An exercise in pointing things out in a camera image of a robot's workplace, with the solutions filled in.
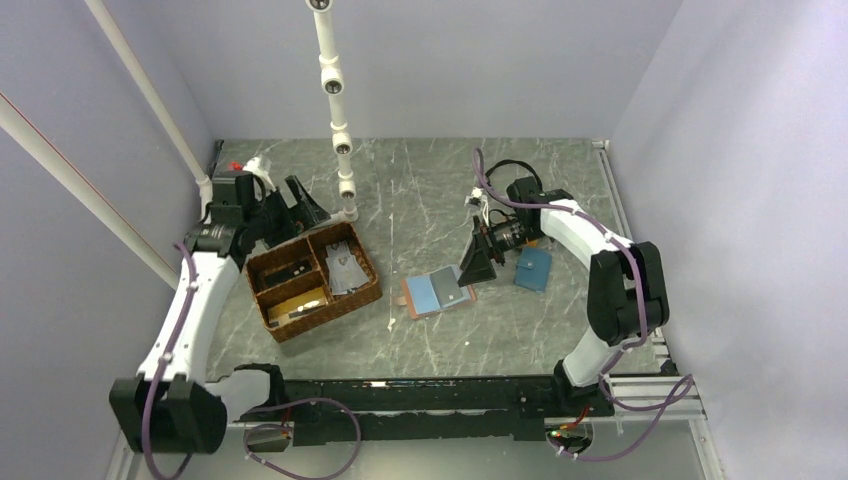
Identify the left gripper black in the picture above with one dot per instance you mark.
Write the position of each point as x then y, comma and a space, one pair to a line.
292, 223

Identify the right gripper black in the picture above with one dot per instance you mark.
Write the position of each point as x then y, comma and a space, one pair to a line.
477, 265

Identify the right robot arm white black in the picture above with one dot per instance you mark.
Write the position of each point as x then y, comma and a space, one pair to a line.
626, 295

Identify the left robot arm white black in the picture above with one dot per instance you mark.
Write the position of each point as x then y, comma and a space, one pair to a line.
192, 318

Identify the black card in basket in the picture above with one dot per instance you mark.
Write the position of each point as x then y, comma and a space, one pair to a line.
286, 273

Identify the blue card holder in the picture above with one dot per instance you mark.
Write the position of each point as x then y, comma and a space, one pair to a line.
533, 269

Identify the grey card in basket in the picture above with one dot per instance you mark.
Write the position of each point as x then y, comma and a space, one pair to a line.
345, 274

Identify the gold card in basket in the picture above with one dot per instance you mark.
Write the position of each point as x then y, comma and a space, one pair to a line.
295, 307

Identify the brown wicker basket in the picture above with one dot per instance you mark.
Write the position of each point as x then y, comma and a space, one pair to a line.
312, 248

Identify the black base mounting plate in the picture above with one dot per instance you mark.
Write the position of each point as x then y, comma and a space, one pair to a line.
521, 407

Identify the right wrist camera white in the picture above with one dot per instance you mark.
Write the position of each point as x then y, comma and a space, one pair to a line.
477, 200

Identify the aluminium rail frame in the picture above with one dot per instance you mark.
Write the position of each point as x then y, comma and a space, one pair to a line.
657, 421

